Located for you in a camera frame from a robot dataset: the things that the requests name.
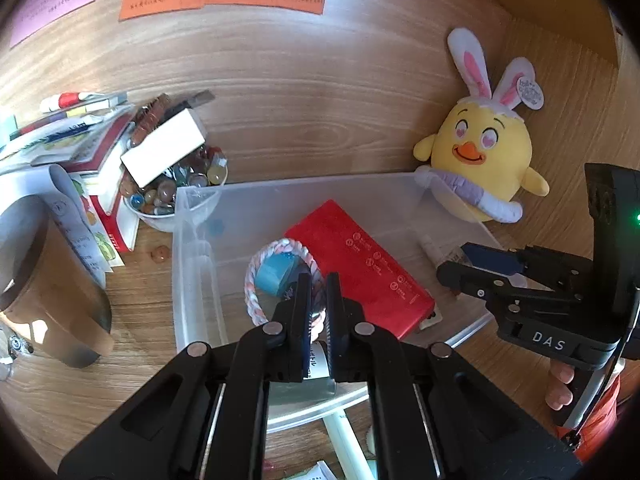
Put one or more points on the dark brown wooden stick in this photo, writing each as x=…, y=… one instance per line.
x=195, y=101

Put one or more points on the white bowl of beads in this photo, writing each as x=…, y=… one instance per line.
x=200, y=170

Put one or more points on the white clear pen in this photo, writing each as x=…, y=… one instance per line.
x=435, y=250

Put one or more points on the person's right hand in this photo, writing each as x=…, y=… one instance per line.
x=560, y=385

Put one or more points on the stack of paper booklets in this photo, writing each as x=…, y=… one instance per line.
x=65, y=140

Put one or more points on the white rectangular box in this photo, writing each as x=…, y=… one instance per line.
x=162, y=147

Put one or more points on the red packet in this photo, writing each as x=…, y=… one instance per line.
x=360, y=270

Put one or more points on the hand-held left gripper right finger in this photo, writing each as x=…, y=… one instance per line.
x=332, y=310

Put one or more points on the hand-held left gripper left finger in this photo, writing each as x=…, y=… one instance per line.
x=302, y=310

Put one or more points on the teal tape roll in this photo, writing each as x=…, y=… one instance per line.
x=272, y=272

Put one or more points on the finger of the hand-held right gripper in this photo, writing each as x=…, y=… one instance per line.
x=487, y=257
x=470, y=277

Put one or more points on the dark green spray bottle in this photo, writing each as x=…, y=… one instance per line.
x=319, y=360

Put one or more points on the red white carton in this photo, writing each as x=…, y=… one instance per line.
x=117, y=225

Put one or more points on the yellow chick plush toy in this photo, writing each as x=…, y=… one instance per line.
x=480, y=150

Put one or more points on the brown ceramic mug with lid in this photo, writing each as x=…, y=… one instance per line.
x=60, y=300

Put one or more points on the pale green tube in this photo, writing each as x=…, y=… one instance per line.
x=350, y=450

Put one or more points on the person's right forearm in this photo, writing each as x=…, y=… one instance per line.
x=600, y=425

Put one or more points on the clear plastic storage box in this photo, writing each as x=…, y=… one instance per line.
x=235, y=220

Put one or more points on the pink sticky note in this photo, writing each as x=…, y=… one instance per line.
x=55, y=0

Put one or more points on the silver black nail clipper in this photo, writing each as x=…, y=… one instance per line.
x=20, y=346

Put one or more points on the loose brown bead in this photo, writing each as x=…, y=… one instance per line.
x=161, y=254

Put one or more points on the red white marker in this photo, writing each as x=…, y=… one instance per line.
x=65, y=101

